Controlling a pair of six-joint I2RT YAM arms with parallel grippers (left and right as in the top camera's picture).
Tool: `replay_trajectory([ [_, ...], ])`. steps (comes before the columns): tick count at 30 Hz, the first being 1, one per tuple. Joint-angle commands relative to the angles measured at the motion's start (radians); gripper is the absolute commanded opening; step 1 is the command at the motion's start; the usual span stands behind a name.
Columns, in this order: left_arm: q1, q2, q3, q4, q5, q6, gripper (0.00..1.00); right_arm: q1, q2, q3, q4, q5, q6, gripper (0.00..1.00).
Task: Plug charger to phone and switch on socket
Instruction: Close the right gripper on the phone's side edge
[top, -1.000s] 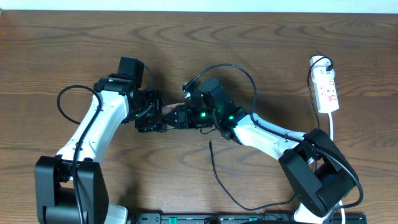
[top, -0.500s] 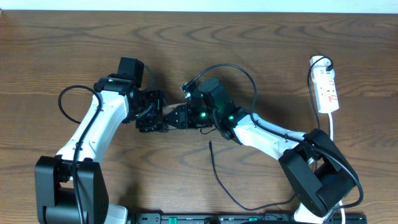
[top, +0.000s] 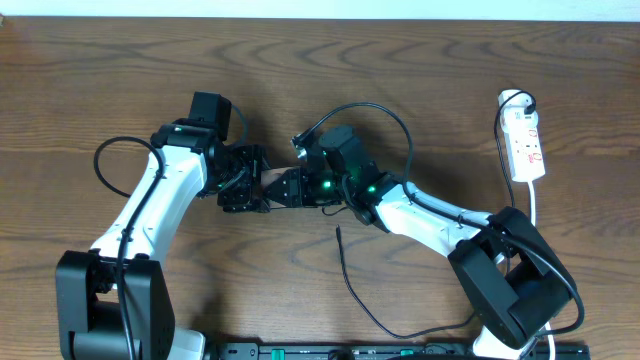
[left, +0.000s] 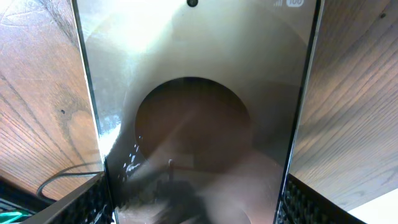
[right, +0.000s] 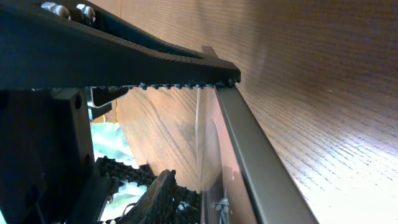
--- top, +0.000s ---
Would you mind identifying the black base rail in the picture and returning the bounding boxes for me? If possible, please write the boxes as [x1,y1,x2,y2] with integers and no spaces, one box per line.
[217,341,591,360]

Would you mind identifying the white power strip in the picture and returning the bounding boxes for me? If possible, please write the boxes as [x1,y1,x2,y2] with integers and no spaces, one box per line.
[498,89,545,183]

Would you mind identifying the silver Galaxy smartphone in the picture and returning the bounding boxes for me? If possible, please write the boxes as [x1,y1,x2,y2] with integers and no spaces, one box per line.
[261,167,289,188]

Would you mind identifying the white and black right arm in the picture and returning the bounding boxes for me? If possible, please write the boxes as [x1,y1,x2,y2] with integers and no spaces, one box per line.
[264,126,578,359]

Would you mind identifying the black charger cable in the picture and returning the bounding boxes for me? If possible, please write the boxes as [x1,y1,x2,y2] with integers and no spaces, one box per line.
[334,89,538,340]

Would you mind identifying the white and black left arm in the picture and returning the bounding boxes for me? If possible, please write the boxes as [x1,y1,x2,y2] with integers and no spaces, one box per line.
[55,92,267,359]

